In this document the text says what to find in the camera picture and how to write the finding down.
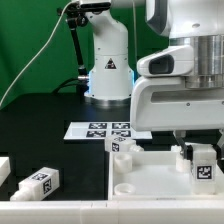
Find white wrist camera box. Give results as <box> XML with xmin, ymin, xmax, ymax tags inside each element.
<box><xmin>137</xmin><ymin>45</ymin><xmax>194</xmax><ymax>77</ymax></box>

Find white marker tag plate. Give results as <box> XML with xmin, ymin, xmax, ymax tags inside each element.
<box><xmin>64</xmin><ymin>122</ymin><xmax>152</xmax><ymax>141</ymax></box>

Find white square tabletop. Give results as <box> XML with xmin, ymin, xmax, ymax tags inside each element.
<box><xmin>108</xmin><ymin>151</ymin><xmax>224</xmax><ymax>200</ymax></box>

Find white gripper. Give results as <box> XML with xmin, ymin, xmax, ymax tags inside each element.
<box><xmin>130</xmin><ymin>77</ymin><xmax>224</xmax><ymax>165</ymax></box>

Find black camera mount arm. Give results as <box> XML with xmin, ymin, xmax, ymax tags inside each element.
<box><xmin>57</xmin><ymin>3</ymin><xmax>88</xmax><ymax>81</ymax></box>

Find white left fence block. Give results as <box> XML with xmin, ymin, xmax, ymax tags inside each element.
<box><xmin>0</xmin><ymin>157</ymin><xmax>11</xmax><ymax>186</ymax></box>

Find white cable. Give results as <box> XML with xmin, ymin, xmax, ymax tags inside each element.
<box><xmin>0</xmin><ymin>0</ymin><xmax>81</xmax><ymax>108</ymax></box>

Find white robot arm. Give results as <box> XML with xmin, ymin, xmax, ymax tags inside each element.
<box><xmin>80</xmin><ymin>0</ymin><xmax>224</xmax><ymax>132</ymax></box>

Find white front fence bar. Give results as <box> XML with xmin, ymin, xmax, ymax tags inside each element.
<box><xmin>0</xmin><ymin>200</ymin><xmax>224</xmax><ymax>224</ymax></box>

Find black cables at base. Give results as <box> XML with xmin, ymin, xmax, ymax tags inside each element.
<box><xmin>51</xmin><ymin>77</ymin><xmax>88</xmax><ymax>95</ymax></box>

